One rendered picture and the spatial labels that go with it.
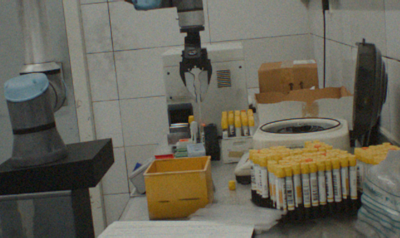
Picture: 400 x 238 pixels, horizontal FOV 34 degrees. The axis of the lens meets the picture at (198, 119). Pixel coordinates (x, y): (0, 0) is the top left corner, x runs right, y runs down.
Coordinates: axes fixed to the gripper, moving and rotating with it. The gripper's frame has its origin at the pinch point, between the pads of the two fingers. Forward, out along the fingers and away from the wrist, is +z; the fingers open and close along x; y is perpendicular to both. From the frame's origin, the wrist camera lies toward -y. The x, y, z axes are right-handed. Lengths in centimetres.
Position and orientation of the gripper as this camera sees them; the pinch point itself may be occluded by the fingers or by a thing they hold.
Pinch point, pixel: (198, 98)
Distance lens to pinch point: 186.5
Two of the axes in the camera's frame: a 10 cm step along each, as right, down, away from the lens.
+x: -9.9, 0.9, 0.5
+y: 0.4, -1.6, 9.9
